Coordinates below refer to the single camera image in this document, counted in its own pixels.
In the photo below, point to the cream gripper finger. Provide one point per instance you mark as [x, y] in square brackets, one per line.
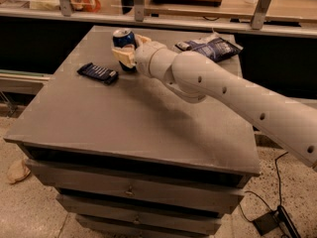
[125, 55]
[140, 40]

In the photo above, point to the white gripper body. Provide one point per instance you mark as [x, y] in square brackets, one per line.
[144, 57]

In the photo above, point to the blue pepsi can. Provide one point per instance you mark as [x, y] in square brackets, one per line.
[121, 38]

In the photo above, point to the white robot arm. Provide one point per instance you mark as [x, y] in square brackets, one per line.
[191, 71]

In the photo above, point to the blue rxbar blueberry bar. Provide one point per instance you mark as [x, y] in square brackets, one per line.
[99, 73]

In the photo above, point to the dark blue chip bag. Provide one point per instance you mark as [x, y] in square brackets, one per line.
[213, 47]

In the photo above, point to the grey drawer cabinet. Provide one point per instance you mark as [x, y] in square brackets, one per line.
[133, 158]

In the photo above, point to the crumpled tan paper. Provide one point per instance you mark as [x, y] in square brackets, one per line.
[17, 171]

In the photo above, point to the black floor power box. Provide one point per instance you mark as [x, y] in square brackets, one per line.
[278, 218]

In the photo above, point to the grey metal shelf rail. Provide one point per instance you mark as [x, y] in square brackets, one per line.
[292, 18]

